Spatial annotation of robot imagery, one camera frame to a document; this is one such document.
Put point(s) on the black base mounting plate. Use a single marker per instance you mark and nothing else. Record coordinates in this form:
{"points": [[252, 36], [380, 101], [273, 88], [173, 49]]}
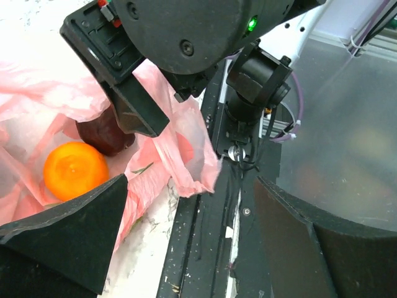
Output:
{"points": [[216, 248]]}

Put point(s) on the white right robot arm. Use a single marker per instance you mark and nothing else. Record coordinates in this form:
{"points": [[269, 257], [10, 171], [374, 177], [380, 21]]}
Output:
{"points": [[257, 71]]}

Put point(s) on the pink plastic bag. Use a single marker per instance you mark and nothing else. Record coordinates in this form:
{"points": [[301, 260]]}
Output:
{"points": [[40, 105]]}

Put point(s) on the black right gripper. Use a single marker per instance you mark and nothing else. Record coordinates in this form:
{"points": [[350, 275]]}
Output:
{"points": [[179, 37]]}

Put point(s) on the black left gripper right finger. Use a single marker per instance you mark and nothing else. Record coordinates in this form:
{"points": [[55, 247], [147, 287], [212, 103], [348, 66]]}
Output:
{"points": [[314, 253]]}

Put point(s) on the orange fake tangerine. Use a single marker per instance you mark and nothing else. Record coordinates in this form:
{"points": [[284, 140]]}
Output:
{"points": [[73, 169]]}

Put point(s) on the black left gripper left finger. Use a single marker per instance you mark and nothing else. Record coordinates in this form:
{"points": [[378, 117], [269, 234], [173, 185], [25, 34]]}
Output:
{"points": [[64, 251]]}

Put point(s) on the dark red striped fake apple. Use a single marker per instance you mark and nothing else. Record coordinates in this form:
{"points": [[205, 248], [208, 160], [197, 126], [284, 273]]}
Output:
{"points": [[104, 134]]}

